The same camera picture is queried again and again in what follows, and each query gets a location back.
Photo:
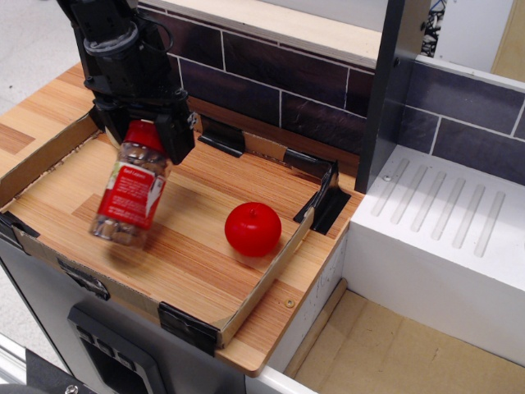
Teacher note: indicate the wooden ledge shelf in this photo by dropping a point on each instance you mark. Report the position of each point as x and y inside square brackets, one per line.
[314, 34]

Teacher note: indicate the dark grey vertical post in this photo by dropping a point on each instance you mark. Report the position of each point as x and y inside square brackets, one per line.
[401, 42]

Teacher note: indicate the red lidded basil spice bottle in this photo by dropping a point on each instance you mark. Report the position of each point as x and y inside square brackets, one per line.
[134, 188]

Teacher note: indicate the white sink drainboard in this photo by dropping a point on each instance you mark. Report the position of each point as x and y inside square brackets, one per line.
[443, 244]

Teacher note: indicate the cardboard fence with black tape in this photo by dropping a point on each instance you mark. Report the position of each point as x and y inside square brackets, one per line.
[54, 168]

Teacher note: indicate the black oven control panel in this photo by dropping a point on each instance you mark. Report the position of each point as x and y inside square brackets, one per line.
[121, 365]

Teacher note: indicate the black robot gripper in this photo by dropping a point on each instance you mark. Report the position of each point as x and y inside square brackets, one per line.
[124, 55]

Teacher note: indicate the red toy apple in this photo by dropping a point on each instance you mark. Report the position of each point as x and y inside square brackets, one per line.
[253, 229]

